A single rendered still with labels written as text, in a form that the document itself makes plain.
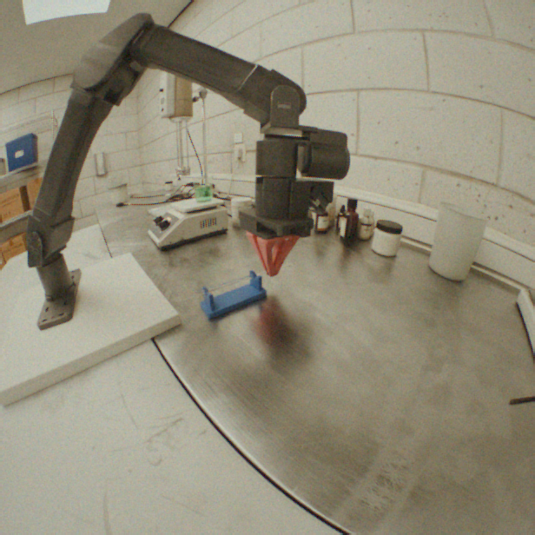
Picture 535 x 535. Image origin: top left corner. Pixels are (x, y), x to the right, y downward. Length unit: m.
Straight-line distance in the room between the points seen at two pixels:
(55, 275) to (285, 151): 0.41
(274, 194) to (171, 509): 0.35
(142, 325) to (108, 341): 0.05
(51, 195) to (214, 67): 0.28
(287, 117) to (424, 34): 0.65
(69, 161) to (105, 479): 0.37
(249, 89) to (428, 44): 0.63
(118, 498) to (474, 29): 1.07
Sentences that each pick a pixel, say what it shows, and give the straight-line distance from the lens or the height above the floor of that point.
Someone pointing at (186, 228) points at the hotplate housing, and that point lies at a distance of 0.57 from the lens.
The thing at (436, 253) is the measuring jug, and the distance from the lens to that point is 0.55.
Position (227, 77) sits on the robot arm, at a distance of 0.30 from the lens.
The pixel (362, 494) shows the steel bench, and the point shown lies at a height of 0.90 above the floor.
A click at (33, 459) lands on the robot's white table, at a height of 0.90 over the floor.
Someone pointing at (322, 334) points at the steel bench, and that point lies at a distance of 0.30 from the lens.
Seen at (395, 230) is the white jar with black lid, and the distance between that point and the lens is 0.54.
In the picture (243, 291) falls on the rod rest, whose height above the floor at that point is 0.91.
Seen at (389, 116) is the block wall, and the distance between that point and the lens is 0.75.
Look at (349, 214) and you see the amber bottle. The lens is 0.58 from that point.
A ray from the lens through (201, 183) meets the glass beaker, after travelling 0.59.
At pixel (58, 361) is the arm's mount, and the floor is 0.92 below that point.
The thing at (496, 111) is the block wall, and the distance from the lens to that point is 0.75.
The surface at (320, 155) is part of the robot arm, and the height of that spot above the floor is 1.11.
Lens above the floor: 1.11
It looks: 28 degrees down
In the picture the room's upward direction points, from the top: straight up
